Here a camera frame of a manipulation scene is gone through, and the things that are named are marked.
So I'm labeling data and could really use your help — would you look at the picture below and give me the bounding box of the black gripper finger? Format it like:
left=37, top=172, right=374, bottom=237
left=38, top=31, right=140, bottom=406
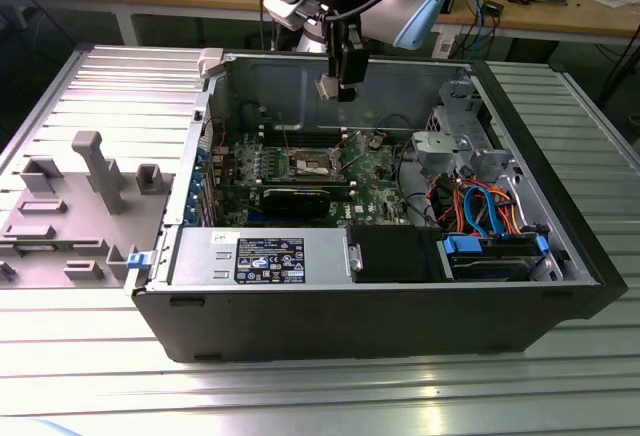
left=326, top=15, right=338, bottom=78
left=337, top=25, right=370, bottom=104

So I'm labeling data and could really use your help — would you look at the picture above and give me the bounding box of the silver CPU plate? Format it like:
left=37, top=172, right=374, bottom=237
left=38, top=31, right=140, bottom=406
left=314, top=74, right=342, bottom=102

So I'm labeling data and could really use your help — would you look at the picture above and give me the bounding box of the black RAM slot bank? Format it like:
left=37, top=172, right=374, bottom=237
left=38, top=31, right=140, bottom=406
left=262, top=128, right=347, bottom=150
left=257, top=177, right=354, bottom=191

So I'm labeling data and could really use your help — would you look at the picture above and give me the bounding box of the CPU socket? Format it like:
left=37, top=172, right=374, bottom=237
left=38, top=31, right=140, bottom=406
left=285, top=148, right=335, bottom=179

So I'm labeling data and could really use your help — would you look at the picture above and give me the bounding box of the silver drive bay cage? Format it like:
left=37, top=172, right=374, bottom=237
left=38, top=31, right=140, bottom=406
left=424, top=78, right=494, bottom=140

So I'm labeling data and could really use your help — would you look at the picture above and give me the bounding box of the green motherboard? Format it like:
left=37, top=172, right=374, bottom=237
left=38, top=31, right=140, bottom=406
left=209, top=128, right=416, bottom=230

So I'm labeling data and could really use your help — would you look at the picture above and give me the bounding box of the black graphics card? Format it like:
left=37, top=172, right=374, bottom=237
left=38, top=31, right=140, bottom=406
left=259, top=185, right=334, bottom=220

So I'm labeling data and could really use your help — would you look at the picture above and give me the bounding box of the hard disk in blue carrier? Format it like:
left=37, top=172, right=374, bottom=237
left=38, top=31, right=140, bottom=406
left=435, top=233, right=551, bottom=283

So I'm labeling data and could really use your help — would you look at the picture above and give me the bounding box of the silver power supply with label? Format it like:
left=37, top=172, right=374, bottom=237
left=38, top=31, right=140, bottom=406
left=167, top=227, right=352, bottom=287

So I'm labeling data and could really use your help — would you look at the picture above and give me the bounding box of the black open PC case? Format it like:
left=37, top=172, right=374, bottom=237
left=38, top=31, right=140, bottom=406
left=122, top=48, right=629, bottom=365

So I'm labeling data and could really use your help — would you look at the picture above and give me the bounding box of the grey plastic parts rack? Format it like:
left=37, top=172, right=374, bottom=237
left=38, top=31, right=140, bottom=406
left=0, top=130, right=176, bottom=290

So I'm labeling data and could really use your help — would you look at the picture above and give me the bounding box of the silver metal bracket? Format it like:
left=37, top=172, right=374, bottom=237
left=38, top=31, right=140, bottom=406
left=412, top=130, right=516, bottom=182

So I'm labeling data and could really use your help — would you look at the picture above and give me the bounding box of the blue flat data wire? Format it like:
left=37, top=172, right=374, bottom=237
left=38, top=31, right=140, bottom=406
left=479, top=186, right=507, bottom=241
left=462, top=183, right=489, bottom=237

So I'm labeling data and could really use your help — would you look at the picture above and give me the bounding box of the orange power wire bundle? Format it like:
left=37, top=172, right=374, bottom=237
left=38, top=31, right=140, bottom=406
left=487, top=183, right=526, bottom=235

